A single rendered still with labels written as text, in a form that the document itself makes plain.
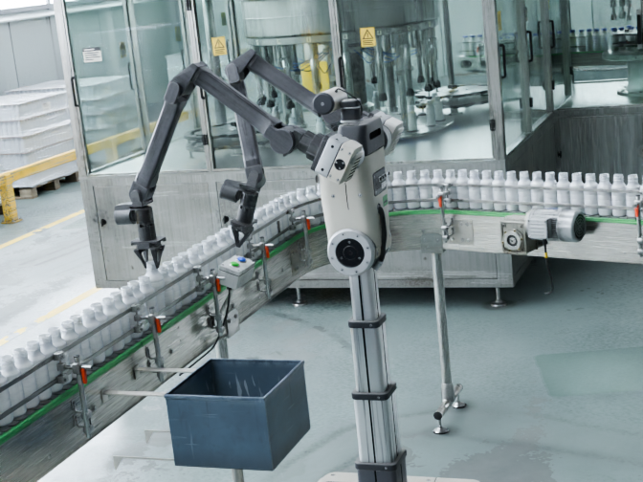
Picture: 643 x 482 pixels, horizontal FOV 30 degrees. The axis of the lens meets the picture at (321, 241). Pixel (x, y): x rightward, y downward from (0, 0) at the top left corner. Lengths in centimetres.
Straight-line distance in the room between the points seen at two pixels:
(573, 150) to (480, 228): 368
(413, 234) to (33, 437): 246
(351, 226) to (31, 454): 124
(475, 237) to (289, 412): 191
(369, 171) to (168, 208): 403
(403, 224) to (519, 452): 110
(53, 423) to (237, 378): 62
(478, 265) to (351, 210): 335
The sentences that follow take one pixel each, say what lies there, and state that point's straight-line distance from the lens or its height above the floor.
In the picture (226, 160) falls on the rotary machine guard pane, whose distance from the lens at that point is 750.
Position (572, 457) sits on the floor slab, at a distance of 517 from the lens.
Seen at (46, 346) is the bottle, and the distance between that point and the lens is 345.
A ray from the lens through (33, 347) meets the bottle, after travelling 340.
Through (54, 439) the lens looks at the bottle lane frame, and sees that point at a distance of 343.
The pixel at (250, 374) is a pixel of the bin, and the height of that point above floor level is 90.
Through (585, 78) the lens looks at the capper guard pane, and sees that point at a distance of 873.
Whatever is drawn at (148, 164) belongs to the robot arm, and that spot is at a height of 153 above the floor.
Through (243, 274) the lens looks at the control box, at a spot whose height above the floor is 107.
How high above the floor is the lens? 210
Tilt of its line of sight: 13 degrees down
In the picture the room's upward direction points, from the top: 6 degrees counter-clockwise
